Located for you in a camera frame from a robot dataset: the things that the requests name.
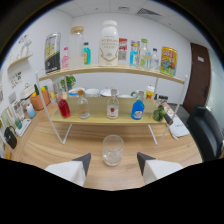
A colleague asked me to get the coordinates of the small clear bottle blue cap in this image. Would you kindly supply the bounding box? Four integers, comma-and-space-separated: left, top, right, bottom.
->
149, 47, 160, 71

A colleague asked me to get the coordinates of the dark wooden muddler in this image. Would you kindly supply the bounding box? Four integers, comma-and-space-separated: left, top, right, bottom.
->
162, 112, 175, 126

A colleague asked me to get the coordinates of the orange storage basket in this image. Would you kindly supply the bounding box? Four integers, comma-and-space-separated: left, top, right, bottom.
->
29, 88, 51, 112

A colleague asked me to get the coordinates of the white wood two-tier rack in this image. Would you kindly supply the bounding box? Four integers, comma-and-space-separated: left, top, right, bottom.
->
35, 64, 189, 147

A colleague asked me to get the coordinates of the green leafy plant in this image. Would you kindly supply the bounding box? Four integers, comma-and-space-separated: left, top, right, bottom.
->
60, 75, 77, 91

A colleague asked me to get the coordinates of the clear glass with ice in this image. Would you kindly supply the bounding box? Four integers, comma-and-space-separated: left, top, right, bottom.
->
101, 134, 125, 167

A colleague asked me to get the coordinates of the clear bottle red label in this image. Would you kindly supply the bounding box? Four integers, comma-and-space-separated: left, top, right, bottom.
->
106, 88, 120, 120

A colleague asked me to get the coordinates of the small pink liquid bottle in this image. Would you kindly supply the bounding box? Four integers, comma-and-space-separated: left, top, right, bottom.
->
61, 46, 70, 70

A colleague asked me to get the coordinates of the teal cup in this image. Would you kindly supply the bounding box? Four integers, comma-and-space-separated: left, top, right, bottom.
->
13, 116, 24, 130

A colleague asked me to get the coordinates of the black chair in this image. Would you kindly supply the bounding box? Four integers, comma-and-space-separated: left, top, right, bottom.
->
185, 105, 224, 163

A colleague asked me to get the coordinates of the blue liquid bottle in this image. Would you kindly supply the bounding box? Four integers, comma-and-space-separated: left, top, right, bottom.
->
130, 90, 146, 121

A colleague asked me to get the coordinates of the white kitchen scale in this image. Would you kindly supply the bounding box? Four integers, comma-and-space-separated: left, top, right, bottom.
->
14, 118, 33, 138

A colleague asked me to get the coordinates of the black bag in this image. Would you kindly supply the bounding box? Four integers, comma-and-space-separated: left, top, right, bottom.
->
3, 125, 18, 150

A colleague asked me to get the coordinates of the glass jar cork lid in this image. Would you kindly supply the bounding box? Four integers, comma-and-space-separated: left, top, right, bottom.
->
68, 25, 85, 69

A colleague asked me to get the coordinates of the small red liquid bottle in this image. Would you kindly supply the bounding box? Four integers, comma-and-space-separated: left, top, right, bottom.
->
57, 92, 72, 119

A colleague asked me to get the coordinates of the black tall can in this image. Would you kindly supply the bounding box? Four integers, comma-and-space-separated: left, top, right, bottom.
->
44, 32, 62, 74

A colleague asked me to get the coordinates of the orange printed booklet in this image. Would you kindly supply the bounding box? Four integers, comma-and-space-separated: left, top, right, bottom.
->
165, 102, 176, 116

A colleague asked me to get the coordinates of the clear bottle orange cap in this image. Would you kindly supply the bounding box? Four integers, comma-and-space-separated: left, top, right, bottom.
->
76, 89, 91, 120

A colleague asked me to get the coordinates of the red white wall poster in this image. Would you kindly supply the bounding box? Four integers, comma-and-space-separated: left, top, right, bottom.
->
118, 37, 128, 65

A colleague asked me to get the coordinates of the dark brown door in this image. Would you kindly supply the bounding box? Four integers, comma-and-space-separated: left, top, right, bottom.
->
182, 42, 212, 115

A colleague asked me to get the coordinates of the white decor figure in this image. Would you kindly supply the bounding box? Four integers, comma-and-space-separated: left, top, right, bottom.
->
19, 34, 33, 56

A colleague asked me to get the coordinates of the large white bottle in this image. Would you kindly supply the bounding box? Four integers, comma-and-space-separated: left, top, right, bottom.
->
98, 19, 120, 67

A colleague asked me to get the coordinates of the ceiling air vent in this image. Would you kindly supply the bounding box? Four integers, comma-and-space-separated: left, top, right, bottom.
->
136, 8, 163, 17

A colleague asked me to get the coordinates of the small light blue bottle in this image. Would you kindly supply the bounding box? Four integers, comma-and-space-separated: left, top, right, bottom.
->
129, 40, 139, 67

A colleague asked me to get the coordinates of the wooden wall shelf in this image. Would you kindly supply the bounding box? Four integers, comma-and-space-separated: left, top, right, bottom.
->
7, 53, 34, 69

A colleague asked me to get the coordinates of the small teal liquid bottle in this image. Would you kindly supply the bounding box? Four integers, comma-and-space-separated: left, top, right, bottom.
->
83, 41, 92, 66

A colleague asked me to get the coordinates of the white and blue cup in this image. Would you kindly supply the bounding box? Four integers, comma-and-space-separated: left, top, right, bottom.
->
25, 103, 37, 119

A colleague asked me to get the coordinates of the white printed mug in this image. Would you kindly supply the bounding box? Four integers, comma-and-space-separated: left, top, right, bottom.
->
99, 88, 120, 98
84, 88, 101, 98
68, 87, 86, 98

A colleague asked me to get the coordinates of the white fabric pouch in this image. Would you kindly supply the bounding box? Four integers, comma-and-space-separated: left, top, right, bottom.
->
168, 116, 191, 138

